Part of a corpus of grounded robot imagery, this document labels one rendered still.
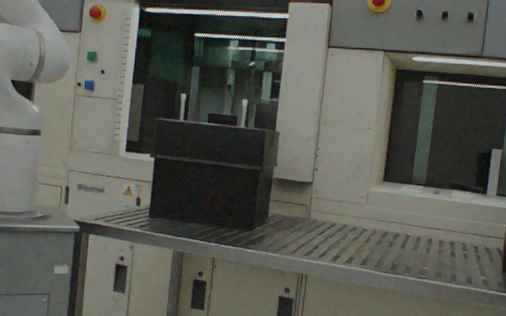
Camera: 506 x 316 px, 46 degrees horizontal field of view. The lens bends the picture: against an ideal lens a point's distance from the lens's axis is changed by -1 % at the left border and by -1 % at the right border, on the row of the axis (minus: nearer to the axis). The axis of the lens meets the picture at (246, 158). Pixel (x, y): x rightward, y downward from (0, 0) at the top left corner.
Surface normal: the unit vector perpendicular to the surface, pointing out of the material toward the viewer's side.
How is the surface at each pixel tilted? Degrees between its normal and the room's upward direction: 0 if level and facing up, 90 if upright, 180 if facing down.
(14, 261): 90
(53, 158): 90
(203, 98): 90
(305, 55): 90
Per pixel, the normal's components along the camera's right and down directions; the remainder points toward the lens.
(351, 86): -0.32, 0.01
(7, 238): 0.44, 0.10
